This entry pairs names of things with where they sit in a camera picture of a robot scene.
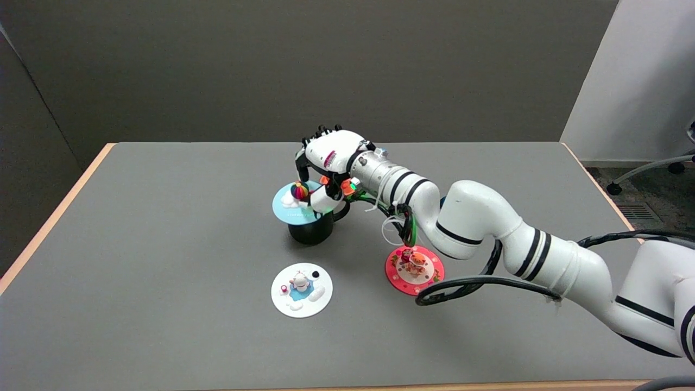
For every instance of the orange fox cup lid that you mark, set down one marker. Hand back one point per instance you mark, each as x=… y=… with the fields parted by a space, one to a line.
x=346 y=188

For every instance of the grey office chair base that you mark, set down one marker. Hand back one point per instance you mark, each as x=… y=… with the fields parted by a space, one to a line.
x=646 y=167

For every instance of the white polar bear cup lid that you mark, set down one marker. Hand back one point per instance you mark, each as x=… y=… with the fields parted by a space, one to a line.
x=301 y=304

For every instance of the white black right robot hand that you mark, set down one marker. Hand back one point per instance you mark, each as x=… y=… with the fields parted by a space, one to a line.
x=334 y=149

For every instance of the red cat cup lid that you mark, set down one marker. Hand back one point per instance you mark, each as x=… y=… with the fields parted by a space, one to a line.
x=400 y=271

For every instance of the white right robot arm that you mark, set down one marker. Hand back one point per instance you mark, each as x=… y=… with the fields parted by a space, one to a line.
x=478 y=214

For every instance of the sky blue balloon cup lid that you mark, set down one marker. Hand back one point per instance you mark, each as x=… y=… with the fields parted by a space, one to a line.
x=288 y=214

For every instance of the black mug teal inside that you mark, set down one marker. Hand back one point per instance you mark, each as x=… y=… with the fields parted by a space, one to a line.
x=312 y=233

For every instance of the metal floor vent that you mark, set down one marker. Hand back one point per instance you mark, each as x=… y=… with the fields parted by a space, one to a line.
x=638 y=212

